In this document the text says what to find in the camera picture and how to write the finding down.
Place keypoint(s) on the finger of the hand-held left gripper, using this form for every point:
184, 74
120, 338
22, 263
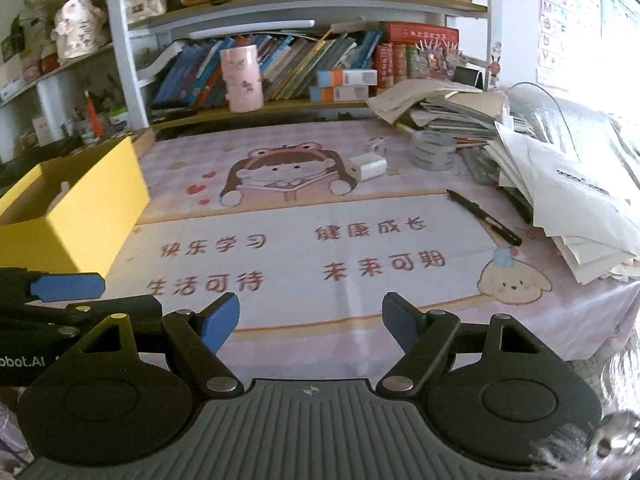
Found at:
65, 286
50, 320

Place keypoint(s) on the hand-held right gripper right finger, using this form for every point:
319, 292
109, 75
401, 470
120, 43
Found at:
401, 321

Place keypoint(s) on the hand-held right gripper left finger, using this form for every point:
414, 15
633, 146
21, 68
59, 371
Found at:
222, 322

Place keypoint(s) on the yellow cardboard box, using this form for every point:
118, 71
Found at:
75, 230

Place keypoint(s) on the pink cloth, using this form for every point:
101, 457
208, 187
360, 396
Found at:
10, 440

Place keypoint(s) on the black pen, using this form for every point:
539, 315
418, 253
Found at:
482, 217

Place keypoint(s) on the white charger block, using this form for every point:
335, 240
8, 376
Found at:
367, 167

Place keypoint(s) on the grey tape roll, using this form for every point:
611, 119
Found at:
432, 152

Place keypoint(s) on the red candle stick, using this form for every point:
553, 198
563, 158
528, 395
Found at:
93, 115

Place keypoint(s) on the small white grey object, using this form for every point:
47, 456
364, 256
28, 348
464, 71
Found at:
378, 147

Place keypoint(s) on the white jar green lid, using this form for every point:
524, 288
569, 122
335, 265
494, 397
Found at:
118, 117

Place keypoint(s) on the white low shelf unit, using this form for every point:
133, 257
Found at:
45, 90

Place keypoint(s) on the pile of papers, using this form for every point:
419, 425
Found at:
565, 170

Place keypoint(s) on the white wooden bookshelf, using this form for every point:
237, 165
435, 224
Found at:
127, 70

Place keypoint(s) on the orange blue white box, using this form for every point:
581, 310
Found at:
345, 78
337, 94

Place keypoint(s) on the pink cylinder cup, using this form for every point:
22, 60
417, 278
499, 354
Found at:
242, 80

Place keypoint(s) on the shiny metal knob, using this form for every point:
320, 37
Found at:
617, 437

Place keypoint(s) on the black folded stand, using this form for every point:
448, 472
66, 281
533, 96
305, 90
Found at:
467, 77

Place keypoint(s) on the white pink ceramic figure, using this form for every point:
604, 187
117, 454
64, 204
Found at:
77, 30

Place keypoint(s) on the row of slanted books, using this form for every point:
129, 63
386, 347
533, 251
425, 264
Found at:
295, 65

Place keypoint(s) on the red boxed book set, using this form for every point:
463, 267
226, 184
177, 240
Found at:
420, 52

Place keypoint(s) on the alphabet wall poster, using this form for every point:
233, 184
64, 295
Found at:
570, 20

